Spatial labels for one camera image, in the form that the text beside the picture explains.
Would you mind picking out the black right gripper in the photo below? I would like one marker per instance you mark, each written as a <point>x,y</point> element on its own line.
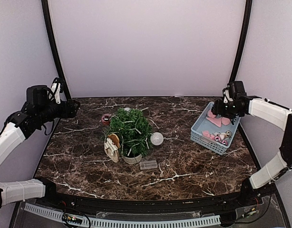
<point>218,109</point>

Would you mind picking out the clear string light garland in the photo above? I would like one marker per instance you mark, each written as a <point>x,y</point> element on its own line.
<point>128,135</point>

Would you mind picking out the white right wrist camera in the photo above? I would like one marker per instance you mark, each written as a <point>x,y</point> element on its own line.
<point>227,95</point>

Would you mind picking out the white cable duct strip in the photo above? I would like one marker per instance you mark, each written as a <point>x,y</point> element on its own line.
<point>76,221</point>

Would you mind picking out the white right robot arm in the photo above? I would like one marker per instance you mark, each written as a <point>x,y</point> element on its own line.
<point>280,117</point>

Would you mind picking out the blue plastic basket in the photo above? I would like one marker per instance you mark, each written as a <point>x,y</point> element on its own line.
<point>203,132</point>

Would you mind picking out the pink bow ornament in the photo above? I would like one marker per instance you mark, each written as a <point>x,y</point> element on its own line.
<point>218,121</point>

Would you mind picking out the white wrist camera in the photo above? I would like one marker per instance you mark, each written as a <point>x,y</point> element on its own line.
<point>227,95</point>
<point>55,90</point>

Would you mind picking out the small green christmas tree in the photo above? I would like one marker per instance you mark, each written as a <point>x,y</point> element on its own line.
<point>133,130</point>

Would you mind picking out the white tree pot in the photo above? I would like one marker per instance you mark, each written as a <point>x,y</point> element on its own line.
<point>132,160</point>

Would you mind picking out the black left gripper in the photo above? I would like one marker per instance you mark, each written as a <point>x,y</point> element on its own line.
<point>72,112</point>

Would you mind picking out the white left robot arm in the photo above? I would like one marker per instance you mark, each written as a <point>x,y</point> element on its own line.
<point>10,138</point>

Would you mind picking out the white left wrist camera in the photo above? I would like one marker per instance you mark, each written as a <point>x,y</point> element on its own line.
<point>55,90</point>

